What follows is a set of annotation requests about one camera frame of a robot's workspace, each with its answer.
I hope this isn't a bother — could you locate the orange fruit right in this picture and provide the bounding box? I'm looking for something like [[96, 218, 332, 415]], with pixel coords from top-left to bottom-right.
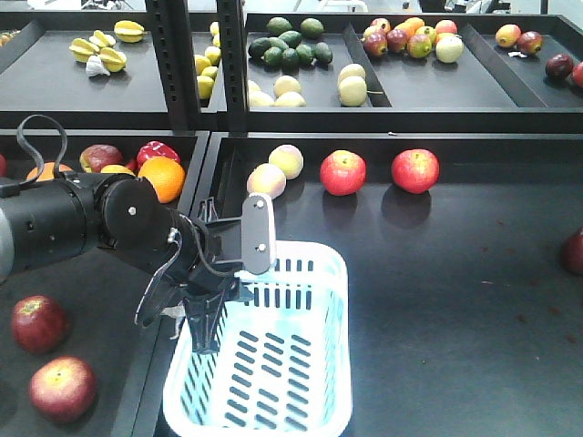
[[138, 156, 186, 204]]

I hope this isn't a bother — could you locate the red bell pepper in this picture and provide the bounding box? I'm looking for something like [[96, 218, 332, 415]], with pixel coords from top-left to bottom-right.
[[136, 140, 181, 168]]

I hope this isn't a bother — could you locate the pale peach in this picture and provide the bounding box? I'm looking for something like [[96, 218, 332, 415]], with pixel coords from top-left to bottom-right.
[[268, 144, 304, 180], [247, 163, 287, 198]]

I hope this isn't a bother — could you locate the red green apple rear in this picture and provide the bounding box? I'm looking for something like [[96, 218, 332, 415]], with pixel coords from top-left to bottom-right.
[[79, 144, 123, 173]]

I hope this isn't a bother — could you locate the dark red apple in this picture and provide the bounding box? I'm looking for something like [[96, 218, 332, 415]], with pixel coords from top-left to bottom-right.
[[28, 356, 97, 424], [11, 295, 70, 354]]

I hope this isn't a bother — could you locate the dark red apple upper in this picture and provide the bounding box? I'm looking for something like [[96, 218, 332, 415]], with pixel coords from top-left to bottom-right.
[[11, 295, 70, 354]]

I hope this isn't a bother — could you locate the red apple right rear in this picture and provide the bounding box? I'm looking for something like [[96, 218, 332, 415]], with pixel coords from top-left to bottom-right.
[[391, 148, 440, 194]]

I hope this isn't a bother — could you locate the orange fruit left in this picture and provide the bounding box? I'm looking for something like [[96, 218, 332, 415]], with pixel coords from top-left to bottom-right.
[[26, 161, 55, 181]]

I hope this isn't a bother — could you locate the pale peach front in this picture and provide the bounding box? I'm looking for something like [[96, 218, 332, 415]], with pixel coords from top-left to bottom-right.
[[247, 163, 287, 198]]

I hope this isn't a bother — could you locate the red apple centre rear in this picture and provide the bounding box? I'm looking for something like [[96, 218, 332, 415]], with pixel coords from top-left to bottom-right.
[[320, 149, 366, 196]]

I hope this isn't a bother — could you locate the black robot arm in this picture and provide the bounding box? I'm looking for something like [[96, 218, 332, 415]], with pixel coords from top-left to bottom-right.
[[1, 172, 243, 354]]

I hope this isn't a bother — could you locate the light blue plastic basket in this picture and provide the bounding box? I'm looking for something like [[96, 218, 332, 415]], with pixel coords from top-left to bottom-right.
[[163, 241, 353, 436]]

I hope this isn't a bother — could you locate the white garlic bulb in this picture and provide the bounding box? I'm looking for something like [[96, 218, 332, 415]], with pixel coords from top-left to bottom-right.
[[85, 55, 110, 77]]

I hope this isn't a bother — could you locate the dark red apple lower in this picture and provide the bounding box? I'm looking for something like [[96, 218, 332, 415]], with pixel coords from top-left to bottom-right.
[[28, 356, 97, 424]]

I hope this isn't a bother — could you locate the pale peach rear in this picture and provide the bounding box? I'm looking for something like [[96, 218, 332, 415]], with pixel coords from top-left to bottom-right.
[[268, 144, 304, 180]]

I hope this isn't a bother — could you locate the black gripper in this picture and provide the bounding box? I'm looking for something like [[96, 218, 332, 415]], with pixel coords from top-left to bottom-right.
[[134, 197, 252, 353]]

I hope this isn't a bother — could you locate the orange fruit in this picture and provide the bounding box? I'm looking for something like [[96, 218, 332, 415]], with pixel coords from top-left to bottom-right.
[[26, 161, 55, 181], [138, 156, 186, 204]]

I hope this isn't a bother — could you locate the black wooden display stand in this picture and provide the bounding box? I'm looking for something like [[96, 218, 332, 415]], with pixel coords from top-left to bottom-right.
[[1, 12, 582, 436]]

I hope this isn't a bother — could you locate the yellow round fruit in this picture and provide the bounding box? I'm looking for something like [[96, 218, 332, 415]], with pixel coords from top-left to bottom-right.
[[100, 164, 135, 176]]

